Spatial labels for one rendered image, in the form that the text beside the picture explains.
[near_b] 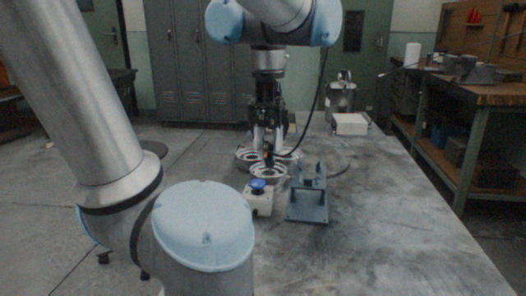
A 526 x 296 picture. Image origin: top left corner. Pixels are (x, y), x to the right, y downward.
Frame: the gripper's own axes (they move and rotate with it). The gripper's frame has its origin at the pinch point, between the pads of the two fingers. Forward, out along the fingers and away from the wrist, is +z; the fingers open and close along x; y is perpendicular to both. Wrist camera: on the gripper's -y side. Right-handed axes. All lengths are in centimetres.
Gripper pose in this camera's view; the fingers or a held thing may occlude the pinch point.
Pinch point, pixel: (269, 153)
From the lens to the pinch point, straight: 77.3
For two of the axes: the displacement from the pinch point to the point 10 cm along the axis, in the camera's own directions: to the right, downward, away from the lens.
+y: -1.7, 3.6, -9.2
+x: 9.9, 0.7, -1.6
